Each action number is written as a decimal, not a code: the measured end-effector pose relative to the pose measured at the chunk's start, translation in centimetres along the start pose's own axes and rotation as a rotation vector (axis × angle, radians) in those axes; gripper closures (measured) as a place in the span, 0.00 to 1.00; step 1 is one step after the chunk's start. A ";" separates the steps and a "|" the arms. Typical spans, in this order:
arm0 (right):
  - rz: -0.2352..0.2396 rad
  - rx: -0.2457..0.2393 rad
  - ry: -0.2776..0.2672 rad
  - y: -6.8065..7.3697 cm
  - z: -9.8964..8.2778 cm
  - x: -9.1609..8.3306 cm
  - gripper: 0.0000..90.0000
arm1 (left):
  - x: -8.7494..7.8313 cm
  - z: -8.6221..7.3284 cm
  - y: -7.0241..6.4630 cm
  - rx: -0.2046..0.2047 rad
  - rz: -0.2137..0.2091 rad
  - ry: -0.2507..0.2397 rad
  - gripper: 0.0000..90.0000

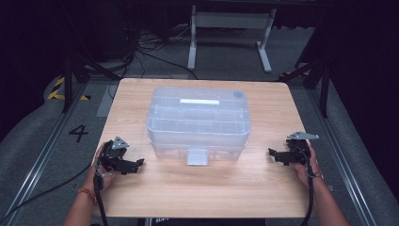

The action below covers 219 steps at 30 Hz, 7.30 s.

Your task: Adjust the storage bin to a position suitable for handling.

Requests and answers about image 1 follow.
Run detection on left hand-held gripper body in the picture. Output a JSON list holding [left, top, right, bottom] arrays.
[[100, 136, 130, 175]]

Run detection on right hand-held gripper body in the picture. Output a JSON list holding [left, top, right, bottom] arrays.
[[285, 131, 320, 166]]

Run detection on clear plastic storage box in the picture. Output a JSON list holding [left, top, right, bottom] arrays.
[[146, 87, 252, 167]]

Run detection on person's right hand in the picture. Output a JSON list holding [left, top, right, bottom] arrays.
[[293, 144, 324, 187]]

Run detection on person's left hand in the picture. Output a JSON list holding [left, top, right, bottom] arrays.
[[83, 142, 120, 194]]

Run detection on orange wristband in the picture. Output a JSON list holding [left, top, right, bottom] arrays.
[[77, 187, 98, 203]]

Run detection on black tripod stand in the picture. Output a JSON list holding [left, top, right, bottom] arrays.
[[60, 53, 121, 114], [279, 59, 331, 120]]

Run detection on yellow black floor tape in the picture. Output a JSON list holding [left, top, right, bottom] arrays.
[[46, 76, 92, 102]]

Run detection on person's dark printed clothing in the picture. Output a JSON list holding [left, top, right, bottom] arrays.
[[136, 217, 267, 226]]

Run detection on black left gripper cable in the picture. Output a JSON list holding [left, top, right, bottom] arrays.
[[93, 161, 110, 226]]

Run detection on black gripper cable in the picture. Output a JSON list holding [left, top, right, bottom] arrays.
[[93, 161, 110, 226], [299, 145, 316, 226]]

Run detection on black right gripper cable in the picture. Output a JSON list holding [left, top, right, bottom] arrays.
[[299, 145, 316, 226]]

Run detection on metal floor rail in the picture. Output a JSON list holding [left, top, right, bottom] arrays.
[[305, 89, 379, 226], [3, 83, 90, 220]]

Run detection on black floor cable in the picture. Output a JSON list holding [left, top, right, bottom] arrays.
[[0, 163, 93, 222]]

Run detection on bundle of black cables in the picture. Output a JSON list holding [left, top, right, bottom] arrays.
[[106, 26, 200, 81]]

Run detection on grey metal desk frame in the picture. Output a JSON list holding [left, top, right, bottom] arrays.
[[186, 4, 278, 73]]

